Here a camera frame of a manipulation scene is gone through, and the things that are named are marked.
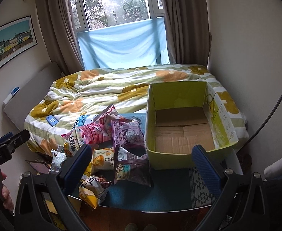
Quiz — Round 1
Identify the grey patterned snack bag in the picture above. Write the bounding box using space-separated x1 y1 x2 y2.
49 150 67 173

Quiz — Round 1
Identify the white yellow fries bag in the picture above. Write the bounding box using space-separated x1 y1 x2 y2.
63 127 84 157

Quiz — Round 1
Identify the white orange chip bag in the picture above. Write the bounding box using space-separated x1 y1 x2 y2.
84 148 114 176

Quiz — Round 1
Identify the yellow snack bag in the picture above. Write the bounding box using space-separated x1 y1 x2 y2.
78 175 112 209

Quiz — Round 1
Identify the pink striped snack bag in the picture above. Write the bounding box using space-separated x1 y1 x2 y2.
62 121 112 150

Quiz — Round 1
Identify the dark purple snack bag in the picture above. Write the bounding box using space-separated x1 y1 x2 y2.
113 146 153 187

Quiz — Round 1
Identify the red white snack bag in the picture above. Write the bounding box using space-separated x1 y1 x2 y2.
92 104 131 137

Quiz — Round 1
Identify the person's left hand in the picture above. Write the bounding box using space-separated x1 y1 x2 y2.
1 184 14 211

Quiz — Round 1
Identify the grey padded headboard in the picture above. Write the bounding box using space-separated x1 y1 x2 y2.
3 63 61 130

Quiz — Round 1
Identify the small blue card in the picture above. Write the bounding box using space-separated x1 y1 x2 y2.
46 115 59 127

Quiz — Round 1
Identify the teal patterned cloth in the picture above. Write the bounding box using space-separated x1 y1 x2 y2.
71 112 216 213

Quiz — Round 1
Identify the floral quilt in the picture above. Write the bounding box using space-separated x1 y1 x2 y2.
24 64 249 155

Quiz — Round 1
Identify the framed houses picture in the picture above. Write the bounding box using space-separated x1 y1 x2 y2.
0 16 37 69

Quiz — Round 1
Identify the green cardboard box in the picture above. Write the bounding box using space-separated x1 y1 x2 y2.
144 81 239 169

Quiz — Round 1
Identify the light blue window sheet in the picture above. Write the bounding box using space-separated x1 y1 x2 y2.
77 18 170 70

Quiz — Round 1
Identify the left brown curtain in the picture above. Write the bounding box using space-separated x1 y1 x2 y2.
35 0 84 75

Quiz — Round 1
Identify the brown curtain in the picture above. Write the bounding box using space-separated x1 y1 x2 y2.
162 0 211 66
35 0 84 75

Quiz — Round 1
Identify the right brown curtain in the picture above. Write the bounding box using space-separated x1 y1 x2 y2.
162 0 211 66

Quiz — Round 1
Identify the black cable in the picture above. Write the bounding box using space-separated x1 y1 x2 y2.
237 42 282 152

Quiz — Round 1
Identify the window with white frame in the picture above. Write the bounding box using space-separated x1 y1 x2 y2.
70 0 164 32

